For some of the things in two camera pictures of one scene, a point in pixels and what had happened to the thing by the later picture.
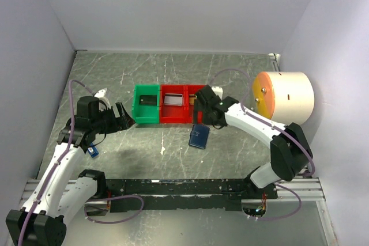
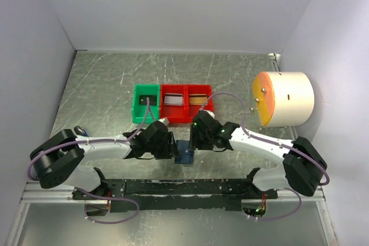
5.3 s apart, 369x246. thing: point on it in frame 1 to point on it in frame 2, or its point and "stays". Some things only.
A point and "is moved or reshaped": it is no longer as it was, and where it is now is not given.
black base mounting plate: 185,194 stays
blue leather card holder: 199,136 is moved or reshaped
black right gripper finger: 199,105 to 193,137
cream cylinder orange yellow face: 286,97 stays
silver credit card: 173,99 stays
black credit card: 148,100 stays
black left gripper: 124,121 to 169,149
